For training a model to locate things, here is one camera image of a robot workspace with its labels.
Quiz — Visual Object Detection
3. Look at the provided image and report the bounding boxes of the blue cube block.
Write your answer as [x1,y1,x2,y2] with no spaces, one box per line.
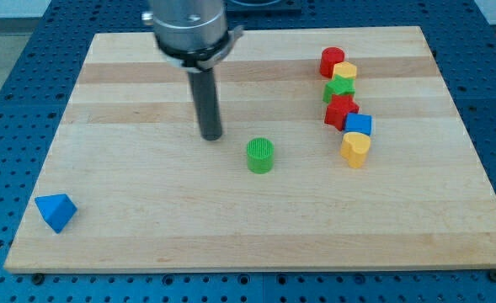
[344,113,372,136]

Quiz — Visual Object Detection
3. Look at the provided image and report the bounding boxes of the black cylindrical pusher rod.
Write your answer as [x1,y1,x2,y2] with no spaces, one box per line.
[188,69,222,141]

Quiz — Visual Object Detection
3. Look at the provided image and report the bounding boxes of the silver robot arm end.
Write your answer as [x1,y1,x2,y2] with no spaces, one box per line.
[141,0,243,73]

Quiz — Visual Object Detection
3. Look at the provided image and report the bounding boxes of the green star block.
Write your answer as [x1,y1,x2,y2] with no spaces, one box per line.
[323,75,355,104]

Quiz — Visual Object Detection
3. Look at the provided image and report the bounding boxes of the red star block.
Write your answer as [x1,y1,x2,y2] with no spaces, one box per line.
[324,94,360,130]

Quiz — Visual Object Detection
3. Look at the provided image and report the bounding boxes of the yellow pentagon block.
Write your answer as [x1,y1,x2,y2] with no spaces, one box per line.
[333,61,358,79]

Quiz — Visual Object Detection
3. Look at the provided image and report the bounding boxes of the wooden board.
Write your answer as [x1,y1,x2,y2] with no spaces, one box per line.
[4,26,496,274]

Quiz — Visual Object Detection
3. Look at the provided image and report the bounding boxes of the yellow heart block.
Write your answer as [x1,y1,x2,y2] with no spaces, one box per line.
[340,132,371,168]

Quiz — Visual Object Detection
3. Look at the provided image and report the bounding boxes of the blue triangle block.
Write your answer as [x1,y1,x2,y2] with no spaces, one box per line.
[35,194,77,234]

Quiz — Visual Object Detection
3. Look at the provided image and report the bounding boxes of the red cylinder block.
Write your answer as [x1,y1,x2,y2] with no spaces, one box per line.
[319,46,345,78]

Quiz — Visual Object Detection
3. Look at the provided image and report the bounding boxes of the green cylinder block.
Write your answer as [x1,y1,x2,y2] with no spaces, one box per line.
[246,137,274,174]

